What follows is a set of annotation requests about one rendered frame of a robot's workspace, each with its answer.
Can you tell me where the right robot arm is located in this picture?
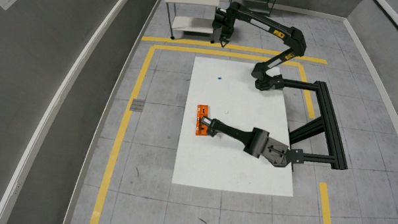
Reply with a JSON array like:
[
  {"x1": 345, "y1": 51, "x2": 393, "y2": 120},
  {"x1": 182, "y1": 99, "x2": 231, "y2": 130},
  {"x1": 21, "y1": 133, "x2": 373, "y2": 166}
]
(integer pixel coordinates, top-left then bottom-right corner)
[{"x1": 212, "y1": 1, "x2": 306, "y2": 88}]

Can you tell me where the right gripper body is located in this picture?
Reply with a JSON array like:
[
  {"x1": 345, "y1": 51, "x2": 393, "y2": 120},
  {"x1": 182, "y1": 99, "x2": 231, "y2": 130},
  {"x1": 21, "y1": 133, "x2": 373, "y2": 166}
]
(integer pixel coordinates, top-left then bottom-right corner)
[{"x1": 219, "y1": 26, "x2": 234, "y2": 42}]

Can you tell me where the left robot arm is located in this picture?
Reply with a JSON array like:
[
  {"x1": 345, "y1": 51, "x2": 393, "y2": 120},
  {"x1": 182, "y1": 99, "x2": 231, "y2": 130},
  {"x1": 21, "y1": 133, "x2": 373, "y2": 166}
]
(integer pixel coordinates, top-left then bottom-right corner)
[{"x1": 200, "y1": 116, "x2": 289, "y2": 165}]

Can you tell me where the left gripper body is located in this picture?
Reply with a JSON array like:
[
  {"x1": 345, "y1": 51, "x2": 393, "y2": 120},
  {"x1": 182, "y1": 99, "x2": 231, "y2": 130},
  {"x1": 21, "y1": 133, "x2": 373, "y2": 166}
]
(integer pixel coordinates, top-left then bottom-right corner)
[{"x1": 206, "y1": 130, "x2": 217, "y2": 137}]

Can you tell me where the orange rack of bins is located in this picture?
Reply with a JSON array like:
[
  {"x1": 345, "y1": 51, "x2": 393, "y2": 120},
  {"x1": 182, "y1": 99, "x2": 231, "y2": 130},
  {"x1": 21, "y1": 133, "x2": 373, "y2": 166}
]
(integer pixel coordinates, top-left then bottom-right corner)
[{"x1": 196, "y1": 105, "x2": 208, "y2": 136}]

